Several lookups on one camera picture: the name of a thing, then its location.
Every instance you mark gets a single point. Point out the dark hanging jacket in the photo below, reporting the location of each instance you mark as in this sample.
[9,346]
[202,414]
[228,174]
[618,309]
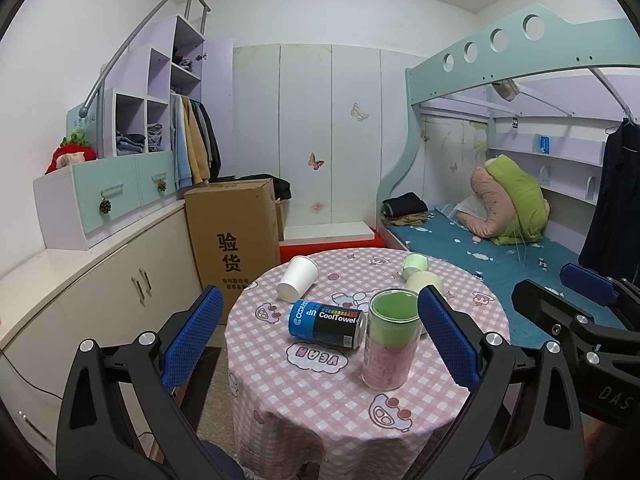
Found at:
[212,145]

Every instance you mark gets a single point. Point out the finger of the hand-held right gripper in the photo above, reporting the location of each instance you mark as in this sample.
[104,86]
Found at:
[542,305]
[587,285]

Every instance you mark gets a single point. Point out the clear tumbler green pink filling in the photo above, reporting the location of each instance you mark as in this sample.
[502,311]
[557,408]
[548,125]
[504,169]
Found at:
[391,350]

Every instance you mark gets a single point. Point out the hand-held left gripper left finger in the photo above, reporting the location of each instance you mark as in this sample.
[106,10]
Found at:
[195,335]

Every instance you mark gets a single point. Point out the small green cup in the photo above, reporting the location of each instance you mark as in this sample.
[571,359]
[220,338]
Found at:
[416,263]

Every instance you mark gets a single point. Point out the yellow hanging jacket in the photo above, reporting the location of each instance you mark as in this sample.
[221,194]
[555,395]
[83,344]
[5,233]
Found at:
[196,145]

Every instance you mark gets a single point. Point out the white paper cup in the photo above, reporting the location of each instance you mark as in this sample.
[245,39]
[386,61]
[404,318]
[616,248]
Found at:
[299,276]

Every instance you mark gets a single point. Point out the white pillow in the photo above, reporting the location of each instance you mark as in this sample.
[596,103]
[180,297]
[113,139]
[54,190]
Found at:
[467,208]

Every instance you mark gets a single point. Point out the purple stair shelf cabinet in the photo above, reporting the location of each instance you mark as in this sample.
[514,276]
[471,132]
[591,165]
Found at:
[160,40]

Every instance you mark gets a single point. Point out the red strawberry plush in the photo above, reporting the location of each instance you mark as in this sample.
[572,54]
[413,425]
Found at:
[65,152]

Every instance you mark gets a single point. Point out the white board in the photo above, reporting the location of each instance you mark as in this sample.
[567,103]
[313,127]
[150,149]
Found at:
[327,231]

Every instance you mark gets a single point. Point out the pink checkered tablecloth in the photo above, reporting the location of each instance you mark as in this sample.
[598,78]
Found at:
[310,400]

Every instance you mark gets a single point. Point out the light blue hanging shirt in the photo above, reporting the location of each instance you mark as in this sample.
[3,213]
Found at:
[179,145]

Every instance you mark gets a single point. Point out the white wardrobe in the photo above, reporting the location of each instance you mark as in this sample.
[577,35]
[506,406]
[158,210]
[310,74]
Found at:
[305,110]

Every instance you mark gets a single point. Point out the folded dark clothes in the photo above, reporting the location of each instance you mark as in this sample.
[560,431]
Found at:
[404,207]

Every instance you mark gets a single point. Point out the white low cabinet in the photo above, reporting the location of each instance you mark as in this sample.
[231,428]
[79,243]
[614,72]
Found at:
[100,280]

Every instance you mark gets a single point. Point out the hanging dark garment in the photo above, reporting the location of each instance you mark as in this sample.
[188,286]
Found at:
[615,200]

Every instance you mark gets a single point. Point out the pale green cup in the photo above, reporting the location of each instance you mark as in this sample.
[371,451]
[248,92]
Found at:
[424,281]

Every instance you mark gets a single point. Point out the green and pink quilt bundle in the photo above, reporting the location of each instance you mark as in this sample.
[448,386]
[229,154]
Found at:
[515,195]

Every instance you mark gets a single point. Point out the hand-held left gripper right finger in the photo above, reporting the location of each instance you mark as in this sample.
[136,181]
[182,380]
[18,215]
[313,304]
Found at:
[447,340]

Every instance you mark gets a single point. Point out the teal bunk bed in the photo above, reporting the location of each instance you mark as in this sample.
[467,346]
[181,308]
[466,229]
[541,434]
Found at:
[435,65]

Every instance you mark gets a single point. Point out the brown cardboard box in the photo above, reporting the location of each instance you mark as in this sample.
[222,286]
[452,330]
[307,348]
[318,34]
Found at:
[235,245]

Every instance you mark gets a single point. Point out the black garment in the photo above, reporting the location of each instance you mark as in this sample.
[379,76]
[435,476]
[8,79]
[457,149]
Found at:
[282,187]

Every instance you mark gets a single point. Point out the teal drawer cabinet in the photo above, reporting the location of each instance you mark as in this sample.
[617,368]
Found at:
[100,180]

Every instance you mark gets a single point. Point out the blue and black can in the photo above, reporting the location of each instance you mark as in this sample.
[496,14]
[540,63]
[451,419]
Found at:
[327,324]

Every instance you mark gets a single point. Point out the butterfly wall sticker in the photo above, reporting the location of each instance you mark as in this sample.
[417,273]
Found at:
[315,161]
[359,111]

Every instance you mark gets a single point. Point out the blue printed bed sheet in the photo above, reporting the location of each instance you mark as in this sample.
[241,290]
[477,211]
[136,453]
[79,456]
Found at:
[480,260]

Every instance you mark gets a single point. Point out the folded jeans stack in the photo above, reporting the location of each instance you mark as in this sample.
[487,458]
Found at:
[130,144]

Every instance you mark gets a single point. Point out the red platform base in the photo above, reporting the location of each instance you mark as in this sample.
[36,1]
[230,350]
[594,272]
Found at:
[330,251]

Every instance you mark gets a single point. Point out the grey metal handrail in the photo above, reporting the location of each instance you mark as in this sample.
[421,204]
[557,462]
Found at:
[132,35]

